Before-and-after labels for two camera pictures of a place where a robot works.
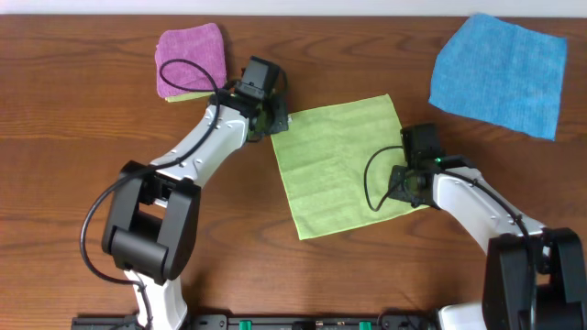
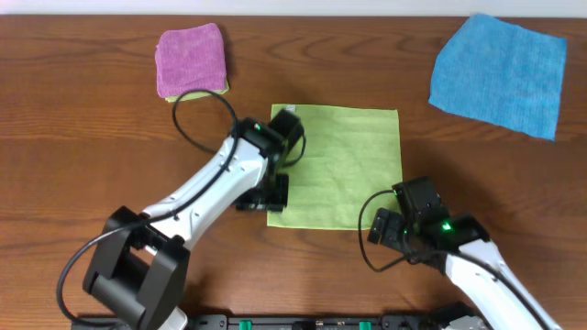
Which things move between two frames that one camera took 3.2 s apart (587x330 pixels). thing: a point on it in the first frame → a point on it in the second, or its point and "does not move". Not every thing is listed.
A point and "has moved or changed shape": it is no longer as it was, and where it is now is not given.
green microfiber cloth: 336,163 has moved or changed shape
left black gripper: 283,124 → 281,202
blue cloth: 491,69 does not move
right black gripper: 396,175 → 388,238
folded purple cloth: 190,60 does not move
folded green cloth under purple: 189,96 does not move
